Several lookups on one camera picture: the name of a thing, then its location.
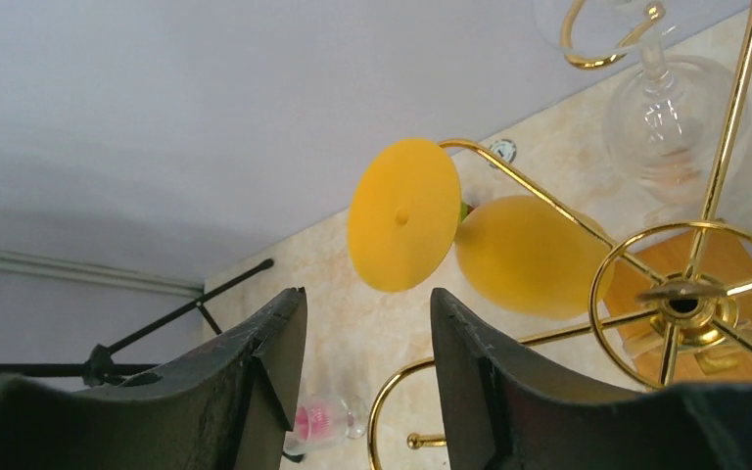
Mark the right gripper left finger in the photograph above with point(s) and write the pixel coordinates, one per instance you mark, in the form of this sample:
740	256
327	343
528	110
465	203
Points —
226	404

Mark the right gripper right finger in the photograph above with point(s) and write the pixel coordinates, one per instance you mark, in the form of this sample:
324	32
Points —
505	406

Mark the pink wine glass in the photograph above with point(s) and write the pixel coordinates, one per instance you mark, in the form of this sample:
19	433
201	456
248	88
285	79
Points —
313	423

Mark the clear wine glass front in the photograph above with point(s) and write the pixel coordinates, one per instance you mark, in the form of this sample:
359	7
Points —
349	418

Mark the clear wine glass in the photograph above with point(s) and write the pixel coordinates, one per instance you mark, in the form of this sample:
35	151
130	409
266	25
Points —
663	122
349	418

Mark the gold wine glass rack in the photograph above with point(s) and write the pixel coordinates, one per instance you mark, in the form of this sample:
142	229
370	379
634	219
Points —
682	301

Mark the yellow wine glass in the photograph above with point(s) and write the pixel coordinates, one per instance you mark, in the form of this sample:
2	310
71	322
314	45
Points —
517	252

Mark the clear wine glass back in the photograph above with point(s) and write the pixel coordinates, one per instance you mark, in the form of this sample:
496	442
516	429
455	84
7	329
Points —
663	122

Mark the black perforated music stand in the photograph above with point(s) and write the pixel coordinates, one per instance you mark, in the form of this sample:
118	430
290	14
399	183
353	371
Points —
77	335

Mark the aluminium frame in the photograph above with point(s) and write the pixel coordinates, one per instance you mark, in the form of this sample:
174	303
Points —
61	269

